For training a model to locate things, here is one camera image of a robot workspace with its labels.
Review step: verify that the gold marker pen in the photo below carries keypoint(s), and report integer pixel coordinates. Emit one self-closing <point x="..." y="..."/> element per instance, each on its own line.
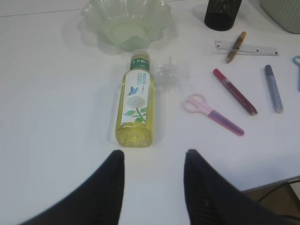
<point x="236" y="46"/>

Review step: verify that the pink purple scissors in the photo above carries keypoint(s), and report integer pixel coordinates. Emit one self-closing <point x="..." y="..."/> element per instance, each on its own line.
<point x="197" y="103"/>

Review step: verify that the black mesh pen cup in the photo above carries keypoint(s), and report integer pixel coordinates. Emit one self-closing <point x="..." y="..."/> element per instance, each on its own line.
<point x="221" y="14"/>

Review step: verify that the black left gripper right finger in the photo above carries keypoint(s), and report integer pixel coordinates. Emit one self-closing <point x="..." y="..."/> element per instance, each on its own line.
<point x="212" y="200"/>

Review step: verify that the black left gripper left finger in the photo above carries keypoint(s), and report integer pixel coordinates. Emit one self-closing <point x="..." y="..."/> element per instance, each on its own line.
<point x="98" y="201"/>

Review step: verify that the yellow tea bottle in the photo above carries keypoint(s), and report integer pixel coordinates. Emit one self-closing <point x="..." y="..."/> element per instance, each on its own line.
<point x="135" y="118"/>

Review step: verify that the green woven plastic basket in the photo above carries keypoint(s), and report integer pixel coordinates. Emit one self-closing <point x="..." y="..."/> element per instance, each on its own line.
<point x="286" y="13"/>

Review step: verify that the clear plastic ruler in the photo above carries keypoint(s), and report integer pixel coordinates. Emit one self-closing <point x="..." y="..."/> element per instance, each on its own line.
<point x="246" y="48"/>

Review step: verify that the red glitter glue tube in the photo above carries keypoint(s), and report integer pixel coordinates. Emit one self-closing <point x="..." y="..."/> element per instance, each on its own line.
<point x="242" y="100"/>

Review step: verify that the silver glitter glue tube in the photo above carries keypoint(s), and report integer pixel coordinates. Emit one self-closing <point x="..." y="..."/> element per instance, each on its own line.
<point x="273" y="89"/>

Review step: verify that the clear plastic sheet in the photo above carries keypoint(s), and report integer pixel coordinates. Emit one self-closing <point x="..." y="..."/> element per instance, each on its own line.
<point x="168" y="77"/>

